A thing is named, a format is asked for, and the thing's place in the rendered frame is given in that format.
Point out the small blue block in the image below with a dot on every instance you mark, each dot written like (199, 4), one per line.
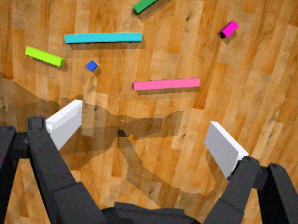
(91, 65)

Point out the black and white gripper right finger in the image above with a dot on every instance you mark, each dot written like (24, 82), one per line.
(278, 205)

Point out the pink rod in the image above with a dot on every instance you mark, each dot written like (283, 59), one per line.
(172, 83)

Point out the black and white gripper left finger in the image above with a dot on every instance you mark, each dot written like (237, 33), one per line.
(65, 200)

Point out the short magenta rod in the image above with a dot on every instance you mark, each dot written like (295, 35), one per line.
(229, 29)

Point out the turquoise rod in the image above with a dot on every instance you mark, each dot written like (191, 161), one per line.
(104, 37)

